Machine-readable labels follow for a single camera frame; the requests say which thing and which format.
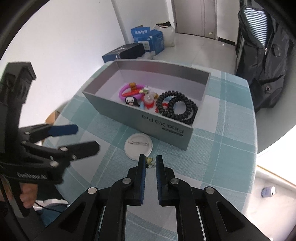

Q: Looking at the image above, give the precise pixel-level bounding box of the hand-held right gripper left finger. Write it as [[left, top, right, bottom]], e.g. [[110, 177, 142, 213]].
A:
[[44, 155, 147, 241]]

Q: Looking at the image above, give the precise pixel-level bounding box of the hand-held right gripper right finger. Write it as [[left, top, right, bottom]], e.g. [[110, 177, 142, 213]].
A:
[[156, 155, 255, 241]]

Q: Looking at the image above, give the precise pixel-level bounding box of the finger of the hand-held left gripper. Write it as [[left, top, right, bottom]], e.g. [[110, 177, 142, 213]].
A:
[[20, 124, 78, 144], [22, 140, 100, 168]]

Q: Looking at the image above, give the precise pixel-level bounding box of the grey cardboard box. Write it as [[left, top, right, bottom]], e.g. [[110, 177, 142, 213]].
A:
[[82, 59, 211, 151]]

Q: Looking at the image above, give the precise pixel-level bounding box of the black spiral hair tie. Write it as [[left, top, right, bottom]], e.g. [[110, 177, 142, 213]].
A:
[[157, 90, 186, 117], [170, 97, 199, 125]]

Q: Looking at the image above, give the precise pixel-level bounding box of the red cartoon charm hair clip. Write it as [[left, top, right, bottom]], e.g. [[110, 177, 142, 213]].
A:
[[139, 91, 159, 110]]

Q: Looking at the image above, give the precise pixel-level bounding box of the person's left hand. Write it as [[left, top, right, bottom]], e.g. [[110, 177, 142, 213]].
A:
[[20, 184, 39, 208]]

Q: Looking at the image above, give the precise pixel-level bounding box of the white pin badge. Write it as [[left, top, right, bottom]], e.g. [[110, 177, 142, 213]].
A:
[[124, 133, 152, 160]]

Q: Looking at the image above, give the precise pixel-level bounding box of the black cartoon charm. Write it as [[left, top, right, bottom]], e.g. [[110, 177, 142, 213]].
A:
[[125, 96, 140, 107]]

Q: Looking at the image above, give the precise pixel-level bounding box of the blue cloth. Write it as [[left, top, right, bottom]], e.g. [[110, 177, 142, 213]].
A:
[[36, 204, 70, 227]]

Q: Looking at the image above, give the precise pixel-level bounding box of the teal checked tablecloth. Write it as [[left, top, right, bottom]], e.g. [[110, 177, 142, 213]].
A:
[[42, 60, 258, 233]]

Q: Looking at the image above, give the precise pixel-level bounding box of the dark blue shoe box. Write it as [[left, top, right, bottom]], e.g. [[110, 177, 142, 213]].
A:
[[102, 43, 145, 63]]

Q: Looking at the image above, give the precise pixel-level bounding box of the small blue and white can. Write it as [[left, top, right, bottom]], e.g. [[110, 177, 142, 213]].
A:
[[262, 186, 276, 198]]

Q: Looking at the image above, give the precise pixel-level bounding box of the blue and white carton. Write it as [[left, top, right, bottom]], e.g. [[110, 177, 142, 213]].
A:
[[131, 25, 165, 55]]

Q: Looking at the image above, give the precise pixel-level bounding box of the white bag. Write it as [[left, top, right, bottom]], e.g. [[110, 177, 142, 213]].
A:
[[151, 23, 175, 48]]

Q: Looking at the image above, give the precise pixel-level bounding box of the black jacket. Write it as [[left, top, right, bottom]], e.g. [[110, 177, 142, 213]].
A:
[[236, 5, 292, 113]]

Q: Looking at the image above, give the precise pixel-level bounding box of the white door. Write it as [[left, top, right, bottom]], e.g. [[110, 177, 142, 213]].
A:
[[172, 0, 219, 40]]

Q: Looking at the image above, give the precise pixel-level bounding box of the striped shirt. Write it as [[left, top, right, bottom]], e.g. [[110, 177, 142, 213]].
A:
[[244, 7, 269, 45]]

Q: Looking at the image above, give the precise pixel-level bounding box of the black cable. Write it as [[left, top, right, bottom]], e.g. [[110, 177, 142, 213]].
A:
[[35, 201, 68, 212]]

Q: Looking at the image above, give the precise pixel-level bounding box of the purple hair tie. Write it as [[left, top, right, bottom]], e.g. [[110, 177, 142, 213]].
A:
[[119, 82, 145, 101]]

